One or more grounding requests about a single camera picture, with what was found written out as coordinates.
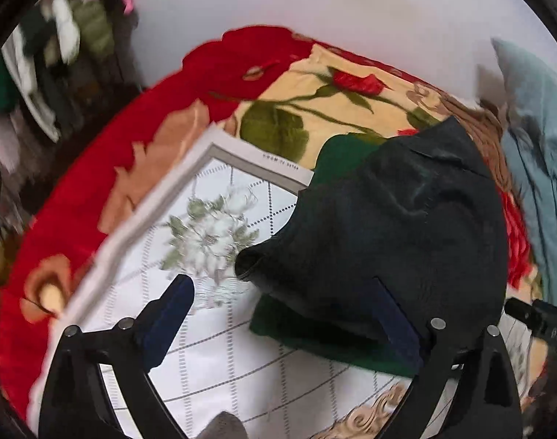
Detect green striped folded pants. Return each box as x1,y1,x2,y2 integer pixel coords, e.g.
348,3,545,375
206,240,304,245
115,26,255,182
248,135,426,376

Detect black leather jacket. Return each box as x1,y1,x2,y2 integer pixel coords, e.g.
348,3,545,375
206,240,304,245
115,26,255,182
235,116,509,353

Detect red floral blanket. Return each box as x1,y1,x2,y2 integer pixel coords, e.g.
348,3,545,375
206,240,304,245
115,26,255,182
0,25,542,426

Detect olive puffer vest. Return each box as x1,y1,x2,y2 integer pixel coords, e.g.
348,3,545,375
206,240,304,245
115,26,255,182
72,0,115,58

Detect white puffer jacket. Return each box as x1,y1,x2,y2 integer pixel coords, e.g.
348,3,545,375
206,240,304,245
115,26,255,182
52,0,81,65

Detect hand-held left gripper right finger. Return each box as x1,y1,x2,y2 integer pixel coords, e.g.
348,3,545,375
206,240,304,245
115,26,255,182
372,277,523,439

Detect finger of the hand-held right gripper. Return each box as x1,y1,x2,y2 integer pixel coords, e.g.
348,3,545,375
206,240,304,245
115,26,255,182
505,298,557,344

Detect white floral quilted mat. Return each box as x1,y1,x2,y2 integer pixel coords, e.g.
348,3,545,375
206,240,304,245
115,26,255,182
27,128,462,439

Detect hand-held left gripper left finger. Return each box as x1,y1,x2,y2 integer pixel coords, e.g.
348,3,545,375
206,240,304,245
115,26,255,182
37,274,195,439

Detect green cloth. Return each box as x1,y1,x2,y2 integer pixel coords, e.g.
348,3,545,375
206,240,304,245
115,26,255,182
0,61,20,115

